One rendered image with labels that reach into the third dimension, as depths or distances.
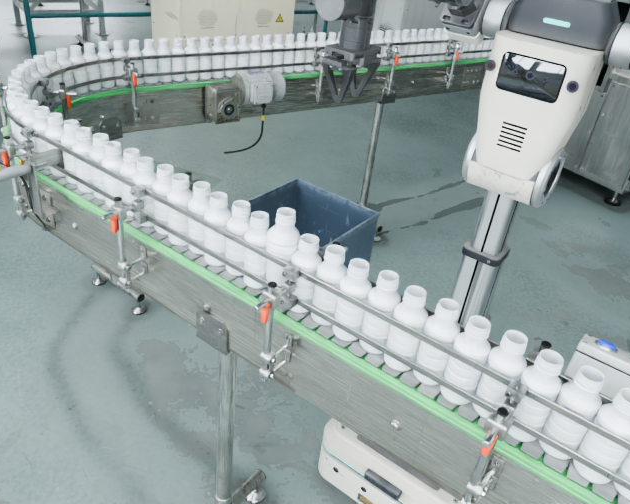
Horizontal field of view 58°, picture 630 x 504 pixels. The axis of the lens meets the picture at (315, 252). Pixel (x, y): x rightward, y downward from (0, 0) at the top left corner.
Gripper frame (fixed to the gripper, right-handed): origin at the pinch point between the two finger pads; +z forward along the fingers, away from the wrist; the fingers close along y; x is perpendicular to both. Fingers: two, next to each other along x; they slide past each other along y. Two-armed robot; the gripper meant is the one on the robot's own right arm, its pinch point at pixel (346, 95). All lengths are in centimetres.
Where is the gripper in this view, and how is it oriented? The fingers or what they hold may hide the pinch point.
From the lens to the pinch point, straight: 114.9
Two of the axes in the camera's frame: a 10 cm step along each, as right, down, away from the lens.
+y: -5.9, 3.7, -7.2
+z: -1.1, 8.4, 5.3
